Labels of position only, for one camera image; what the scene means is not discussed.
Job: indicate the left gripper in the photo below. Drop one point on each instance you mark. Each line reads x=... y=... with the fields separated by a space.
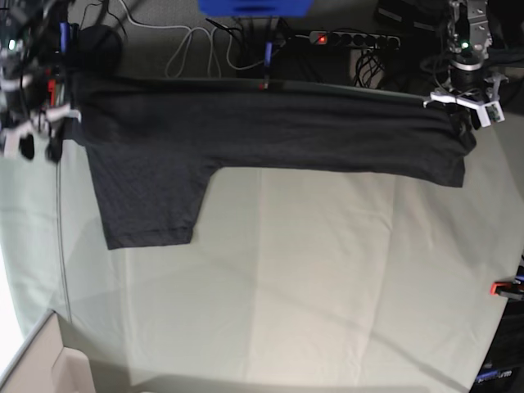
x=471 y=86

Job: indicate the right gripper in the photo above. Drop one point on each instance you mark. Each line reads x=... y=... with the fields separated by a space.
x=31 y=96

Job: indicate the black t-shirt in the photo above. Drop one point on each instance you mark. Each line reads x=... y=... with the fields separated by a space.
x=153 y=146

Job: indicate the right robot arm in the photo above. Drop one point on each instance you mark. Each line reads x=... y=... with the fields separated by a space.
x=35 y=42

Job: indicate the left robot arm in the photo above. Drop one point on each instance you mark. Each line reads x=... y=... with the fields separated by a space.
x=468 y=35

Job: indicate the left red black clamp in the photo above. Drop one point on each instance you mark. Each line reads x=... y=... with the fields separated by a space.
x=53 y=92

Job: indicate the black round bag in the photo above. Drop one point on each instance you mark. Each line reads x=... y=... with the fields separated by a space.
x=99 y=49

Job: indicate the black power strip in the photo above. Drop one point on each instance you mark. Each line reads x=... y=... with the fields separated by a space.
x=354 y=40

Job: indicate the right red black clamp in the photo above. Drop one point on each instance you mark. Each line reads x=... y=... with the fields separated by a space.
x=509 y=290

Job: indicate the cardboard box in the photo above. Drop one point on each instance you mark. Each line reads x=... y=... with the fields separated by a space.
x=45 y=364

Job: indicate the blue box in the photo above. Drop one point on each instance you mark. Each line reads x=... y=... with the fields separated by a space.
x=256 y=8

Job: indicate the black equipment box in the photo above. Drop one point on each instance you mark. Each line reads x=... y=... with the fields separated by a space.
x=502 y=370

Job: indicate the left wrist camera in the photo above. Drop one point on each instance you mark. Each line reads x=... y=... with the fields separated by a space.
x=490 y=113

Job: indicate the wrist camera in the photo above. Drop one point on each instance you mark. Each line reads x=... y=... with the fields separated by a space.
x=11 y=147
x=490 y=113

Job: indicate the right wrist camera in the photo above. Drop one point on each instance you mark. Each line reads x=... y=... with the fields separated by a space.
x=11 y=147

